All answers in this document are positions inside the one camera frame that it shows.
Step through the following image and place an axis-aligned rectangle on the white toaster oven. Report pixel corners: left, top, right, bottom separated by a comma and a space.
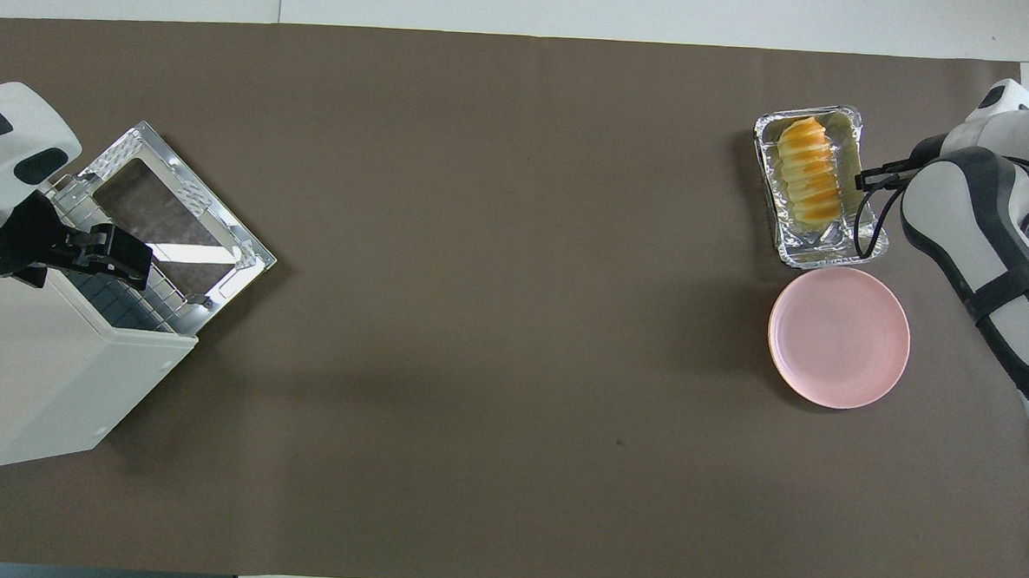
0, 258, 202, 478

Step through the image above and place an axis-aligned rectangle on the pink round plate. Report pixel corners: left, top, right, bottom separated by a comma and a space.
764, 264, 914, 413

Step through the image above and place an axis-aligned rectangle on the aluminium foil tray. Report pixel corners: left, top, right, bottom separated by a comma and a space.
747, 102, 896, 274

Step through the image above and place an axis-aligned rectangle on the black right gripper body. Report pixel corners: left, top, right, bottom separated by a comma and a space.
897, 132, 953, 184

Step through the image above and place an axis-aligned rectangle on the brown paper table mat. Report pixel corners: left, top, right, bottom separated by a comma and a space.
0, 11, 1029, 578

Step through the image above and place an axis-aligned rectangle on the golden ridged bread roll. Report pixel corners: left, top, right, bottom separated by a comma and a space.
772, 115, 847, 235

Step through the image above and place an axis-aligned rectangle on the silver glass oven door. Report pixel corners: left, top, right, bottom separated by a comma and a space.
45, 118, 283, 314

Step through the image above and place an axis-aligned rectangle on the metal wire oven rack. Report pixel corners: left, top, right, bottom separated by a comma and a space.
62, 256, 221, 336

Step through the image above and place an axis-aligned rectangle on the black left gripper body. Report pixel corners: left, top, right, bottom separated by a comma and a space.
0, 188, 72, 290

